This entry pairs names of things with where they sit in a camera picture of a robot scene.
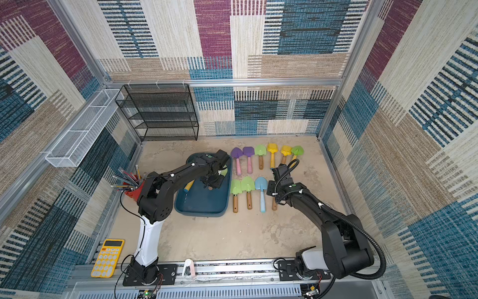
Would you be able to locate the red pencil holder cup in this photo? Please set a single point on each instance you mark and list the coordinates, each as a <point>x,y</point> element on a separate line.
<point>131,183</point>

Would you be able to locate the yellow calculator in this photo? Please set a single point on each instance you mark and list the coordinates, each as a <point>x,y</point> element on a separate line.
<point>107,259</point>

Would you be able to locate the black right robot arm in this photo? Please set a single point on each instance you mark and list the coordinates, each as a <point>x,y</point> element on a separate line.
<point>347,248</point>

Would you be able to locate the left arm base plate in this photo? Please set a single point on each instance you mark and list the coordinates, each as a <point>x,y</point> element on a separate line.
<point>164,274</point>

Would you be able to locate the purple shovel pink handle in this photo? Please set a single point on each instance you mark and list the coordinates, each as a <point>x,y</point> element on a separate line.
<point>249,152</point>
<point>237,153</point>

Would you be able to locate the green shovel yellow handle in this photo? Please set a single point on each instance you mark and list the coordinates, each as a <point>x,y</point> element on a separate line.
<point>297,151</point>

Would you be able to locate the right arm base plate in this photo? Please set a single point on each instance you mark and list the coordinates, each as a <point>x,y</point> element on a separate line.
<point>288,271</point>

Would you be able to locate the white pink clip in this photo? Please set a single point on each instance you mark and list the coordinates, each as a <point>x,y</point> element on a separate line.
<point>189,269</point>

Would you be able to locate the yellow shovel wooden handle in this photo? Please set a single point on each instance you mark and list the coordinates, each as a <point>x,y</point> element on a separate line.
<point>285,151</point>

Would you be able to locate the light blue shovel white handle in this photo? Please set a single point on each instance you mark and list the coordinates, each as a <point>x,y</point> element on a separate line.
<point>261,184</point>

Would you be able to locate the white mesh wall basket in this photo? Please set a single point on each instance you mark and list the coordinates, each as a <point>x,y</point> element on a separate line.
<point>76,142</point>

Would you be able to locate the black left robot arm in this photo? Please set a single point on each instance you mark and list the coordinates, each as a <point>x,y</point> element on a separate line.
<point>155,204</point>

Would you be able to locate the teal plastic storage box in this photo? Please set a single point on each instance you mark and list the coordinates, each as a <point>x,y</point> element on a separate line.
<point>203,202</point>

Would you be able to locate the black wire shelf rack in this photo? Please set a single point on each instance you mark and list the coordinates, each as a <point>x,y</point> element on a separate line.
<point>159,112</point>

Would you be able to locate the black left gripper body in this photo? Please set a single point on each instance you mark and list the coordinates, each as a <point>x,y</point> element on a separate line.
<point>215,182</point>

